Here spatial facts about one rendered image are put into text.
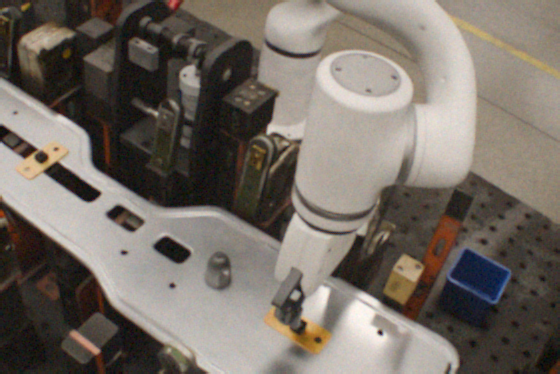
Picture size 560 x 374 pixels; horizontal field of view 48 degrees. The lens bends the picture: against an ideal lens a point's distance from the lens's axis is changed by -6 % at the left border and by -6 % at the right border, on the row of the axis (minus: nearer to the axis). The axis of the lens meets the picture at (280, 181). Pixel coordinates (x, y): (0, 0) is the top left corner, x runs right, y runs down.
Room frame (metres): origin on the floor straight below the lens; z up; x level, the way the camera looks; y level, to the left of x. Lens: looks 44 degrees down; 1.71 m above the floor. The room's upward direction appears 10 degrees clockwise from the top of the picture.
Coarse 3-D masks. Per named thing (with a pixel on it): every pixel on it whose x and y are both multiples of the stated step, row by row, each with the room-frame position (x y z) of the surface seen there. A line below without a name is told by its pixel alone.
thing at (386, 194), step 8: (392, 184) 0.59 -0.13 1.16; (384, 192) 0.59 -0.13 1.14; (392, 192) 0.60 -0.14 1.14; (384, 200) 0.59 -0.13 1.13; (376, 208) 0.59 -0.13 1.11; (384, 208) 0.59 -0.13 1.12; (376, 216) 0.58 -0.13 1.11; (376, 224) 0.58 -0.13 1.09; (368, 232) 0.58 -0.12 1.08; (376, 232) 0.59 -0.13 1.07; (368, 240) 0.58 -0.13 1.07; (368, 248) 0.57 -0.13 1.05
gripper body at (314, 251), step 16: (304, 224) 0.44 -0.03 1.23; (288, 240) 0.43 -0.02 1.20; (304, 240) 0.43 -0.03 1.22; (320, 240) 0.42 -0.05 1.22; (336, 240) 0.43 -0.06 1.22; (352, 240) 0.49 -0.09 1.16; (288, 256) 0.43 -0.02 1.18; (304, 256) 0.42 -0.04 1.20; (320, 256) 0.42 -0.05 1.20; (336, 256) 0.44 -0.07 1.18; (288, 272) 0.43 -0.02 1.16; (304, 272) 0.42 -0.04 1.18; (320, 272) 0.42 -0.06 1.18; (304, 288) 0.42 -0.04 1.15
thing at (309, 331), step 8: (272, 312) 0.48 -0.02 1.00; (264, 320) 0.47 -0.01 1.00; (272, 320) 0.47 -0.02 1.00; (304, 320) 0.48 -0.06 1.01; (280, 328) 0.46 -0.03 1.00; (288, 328) 0.46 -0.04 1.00; (304, 328) 0.46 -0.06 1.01; (312, 328) 0.47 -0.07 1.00; (320, 328) 0.47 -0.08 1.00; (288, 336) 0.45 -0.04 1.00; (296, 336) 0.45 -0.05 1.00; (304, 336) 0.45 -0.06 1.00; (312, 336) 0.46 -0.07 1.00; (320, 336) 0.46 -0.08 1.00; (328, 336) 0.46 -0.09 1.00; (304, 344) 0.44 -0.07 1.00; (312, 344) 0.44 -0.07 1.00; (320, 344) 0.45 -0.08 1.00; (312, 352) 0.43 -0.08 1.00
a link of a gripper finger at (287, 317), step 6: (294, 300) 0.43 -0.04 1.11; (288, 306) 0.40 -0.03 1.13; (276, 312) 0.43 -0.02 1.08; (282, 312) 0.42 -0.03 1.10; (288, 312) 0.40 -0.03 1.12; (300, 312) 0.42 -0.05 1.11; (282, 318) 0.42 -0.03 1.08; (288, 318) 0.42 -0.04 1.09; (294, 318) 0.42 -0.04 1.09; (300, 318) 0.42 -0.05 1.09; (288, 324) 0.42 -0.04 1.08; (294, 324) 0.42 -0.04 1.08
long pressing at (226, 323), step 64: (64, 128) 0.75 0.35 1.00; (0, 192) 0.60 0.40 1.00; (64, 192) 0.62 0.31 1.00; (128, 192) 0.64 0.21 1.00; (128, 256) 0.53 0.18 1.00; (192, 256) 0.55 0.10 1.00; (256, 256) 0.57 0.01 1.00; (128, 320) 0.44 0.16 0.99; (192, 320) 0.45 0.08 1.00; (256, 320) 0.47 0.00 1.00; (320, 320) 0.48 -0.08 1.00; (384, 320) 0.50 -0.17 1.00
